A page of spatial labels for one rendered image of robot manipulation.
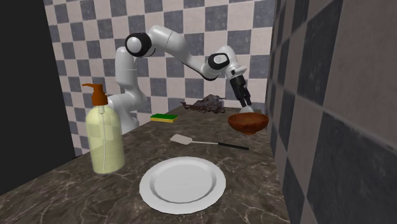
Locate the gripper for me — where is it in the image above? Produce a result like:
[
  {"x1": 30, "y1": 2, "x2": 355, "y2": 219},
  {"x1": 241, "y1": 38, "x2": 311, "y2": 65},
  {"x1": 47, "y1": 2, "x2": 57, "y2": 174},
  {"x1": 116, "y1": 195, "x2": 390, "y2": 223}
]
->
[{"x1": 230, "y1": 74, "x2": 253, "y2": 109}]

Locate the brown wooden bowl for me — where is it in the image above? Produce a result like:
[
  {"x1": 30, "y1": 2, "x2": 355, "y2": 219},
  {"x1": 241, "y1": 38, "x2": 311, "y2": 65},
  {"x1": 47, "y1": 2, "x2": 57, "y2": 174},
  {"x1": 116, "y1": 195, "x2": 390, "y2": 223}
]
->
[{"x1": 227, "y1": 112, "x2": 270, "y2": 136}]

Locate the dark crumpled cloth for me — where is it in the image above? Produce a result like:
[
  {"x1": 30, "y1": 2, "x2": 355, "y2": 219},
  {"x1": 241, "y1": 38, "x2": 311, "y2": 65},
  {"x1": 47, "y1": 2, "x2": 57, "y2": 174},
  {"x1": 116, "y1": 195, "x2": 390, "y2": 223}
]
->
[{"x1": 179, "y1": 94, "x2": 226, "y2": 115}]

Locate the green and yellow sponge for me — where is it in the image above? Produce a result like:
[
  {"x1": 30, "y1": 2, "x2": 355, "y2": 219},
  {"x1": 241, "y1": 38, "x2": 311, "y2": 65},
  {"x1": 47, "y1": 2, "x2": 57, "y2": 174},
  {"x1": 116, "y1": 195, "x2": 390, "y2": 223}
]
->
[{"x1": 150, "y1": 113, "x2": 179, "y2": 123}]

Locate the white plate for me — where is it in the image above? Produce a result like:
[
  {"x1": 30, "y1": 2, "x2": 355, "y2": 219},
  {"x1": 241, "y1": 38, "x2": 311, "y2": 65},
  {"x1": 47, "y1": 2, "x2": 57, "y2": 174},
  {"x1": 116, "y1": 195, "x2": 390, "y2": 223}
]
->
[{"x1": 139, "y1": 156, "x2": 227, "y2": 216}]

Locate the yellow soap dispenser, brown pump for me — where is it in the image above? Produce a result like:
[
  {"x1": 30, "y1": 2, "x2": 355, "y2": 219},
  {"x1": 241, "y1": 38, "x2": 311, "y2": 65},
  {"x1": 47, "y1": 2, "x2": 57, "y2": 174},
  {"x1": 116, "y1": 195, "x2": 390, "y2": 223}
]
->
[{"x1": 81, "y1": 83, "x2": 126, "y2": 175}]

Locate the grey spatula with black handle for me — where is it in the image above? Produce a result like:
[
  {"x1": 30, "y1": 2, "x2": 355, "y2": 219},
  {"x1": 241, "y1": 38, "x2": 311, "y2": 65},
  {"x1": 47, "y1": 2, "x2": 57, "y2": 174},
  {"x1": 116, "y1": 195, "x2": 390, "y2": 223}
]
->
[{"x1": 169, "y1": 134, "x2": 250, "y2": 151}]

